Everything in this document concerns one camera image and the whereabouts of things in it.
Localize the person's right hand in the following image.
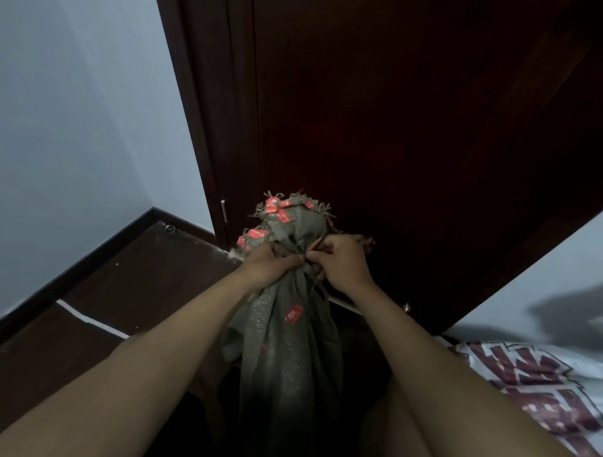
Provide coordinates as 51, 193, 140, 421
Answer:
306, 234, 378, 295

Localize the person's left hand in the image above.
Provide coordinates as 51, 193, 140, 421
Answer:
237, 240, 307, 296

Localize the green woven sack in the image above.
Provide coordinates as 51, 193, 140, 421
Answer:
221, 190, 378, 457

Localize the white bag with red print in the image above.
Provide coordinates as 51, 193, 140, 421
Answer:
438, 336, 603, 457

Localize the person's left forearm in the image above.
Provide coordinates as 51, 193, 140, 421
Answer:
0, 271, 264, 457

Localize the person's right forearm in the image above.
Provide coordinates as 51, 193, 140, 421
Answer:
348, 278, 575, 457

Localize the person's right leg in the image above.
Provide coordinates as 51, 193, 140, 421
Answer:
365, 376, 453, 457

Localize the dark brown wooden door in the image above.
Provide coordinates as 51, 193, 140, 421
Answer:
156, 0, 261, 247

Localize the white floor strip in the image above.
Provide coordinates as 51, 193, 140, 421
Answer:
56, 299, 131, 340

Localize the dark baseboard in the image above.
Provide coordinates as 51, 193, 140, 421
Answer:
0, 207, 217, 345

